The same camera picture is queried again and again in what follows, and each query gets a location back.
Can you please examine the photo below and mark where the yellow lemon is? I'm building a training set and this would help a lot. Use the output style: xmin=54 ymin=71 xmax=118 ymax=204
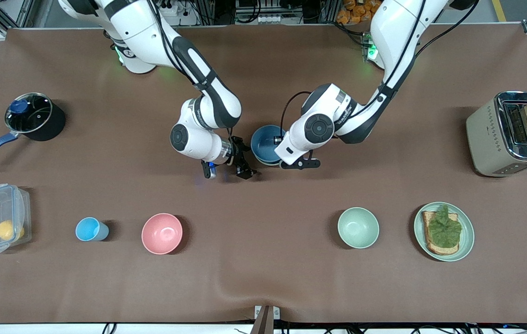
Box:
xmin=0 ymin=220 xmax=25 ymax=241

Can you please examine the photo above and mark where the blue cup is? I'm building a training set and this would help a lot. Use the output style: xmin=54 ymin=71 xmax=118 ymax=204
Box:
xmin=75 ymin=217 xmax=109 ymax=242

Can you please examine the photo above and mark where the blue bowl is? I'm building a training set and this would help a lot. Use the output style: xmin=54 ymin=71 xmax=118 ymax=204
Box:
xmin=251 ymin=124 xmax=287 ymax=165

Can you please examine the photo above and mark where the white power strip with plugs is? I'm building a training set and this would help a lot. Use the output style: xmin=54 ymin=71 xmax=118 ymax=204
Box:
xmin=159 ymin=0 xmax=199 ymax=26

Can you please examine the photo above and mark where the beige and chrome toaster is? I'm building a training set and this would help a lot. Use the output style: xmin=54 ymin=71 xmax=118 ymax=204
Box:
xmin=466 ymin=91 xmax=527 ymax=178

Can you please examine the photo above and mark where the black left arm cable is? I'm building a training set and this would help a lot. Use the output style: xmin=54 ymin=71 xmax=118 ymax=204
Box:
xmin=280 ymin=0 xmax=480 ymax=137

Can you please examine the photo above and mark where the light green plate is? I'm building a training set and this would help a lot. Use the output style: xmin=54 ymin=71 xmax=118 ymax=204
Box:
xmin=413 ymin=202 xmax=475 ymax=263

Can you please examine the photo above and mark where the glass lid with blue knob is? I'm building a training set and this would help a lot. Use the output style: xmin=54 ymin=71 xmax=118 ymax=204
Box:
xmin=5 ymin=93 xmax=53 ymax=134

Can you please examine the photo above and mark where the bag of orange snacks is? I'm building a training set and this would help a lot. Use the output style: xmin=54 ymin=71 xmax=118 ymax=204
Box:
xmin=336 ymin=0 xmax=379 ymax=25

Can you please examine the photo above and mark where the toast slice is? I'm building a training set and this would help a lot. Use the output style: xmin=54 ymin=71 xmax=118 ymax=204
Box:
xmin=421 ymin=211 xmax=460 ymax=256

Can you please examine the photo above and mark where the green lettuce leaf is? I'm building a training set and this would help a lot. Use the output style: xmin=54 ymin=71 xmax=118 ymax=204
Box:
xmin=427 ymin=205 xmax=463 ymax=248

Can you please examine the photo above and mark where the long white power strip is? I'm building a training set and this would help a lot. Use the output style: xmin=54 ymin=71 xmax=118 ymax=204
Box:
xmin=235 ymin=13 xmax=303 ymax=25

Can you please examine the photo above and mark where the black pot with blue handle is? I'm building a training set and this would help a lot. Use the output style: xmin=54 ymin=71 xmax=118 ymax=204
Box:
xmin=0 ymin=92 xmax=67 ymax=169

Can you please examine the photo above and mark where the pink bowl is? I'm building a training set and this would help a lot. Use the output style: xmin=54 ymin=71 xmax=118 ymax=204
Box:
xmin=141 ymin=213 xmax=184 ymax=255

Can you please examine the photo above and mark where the metal table clamp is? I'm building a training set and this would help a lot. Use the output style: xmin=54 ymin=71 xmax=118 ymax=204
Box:
xmin=254 ymin=305 xmax=281 ymax=334

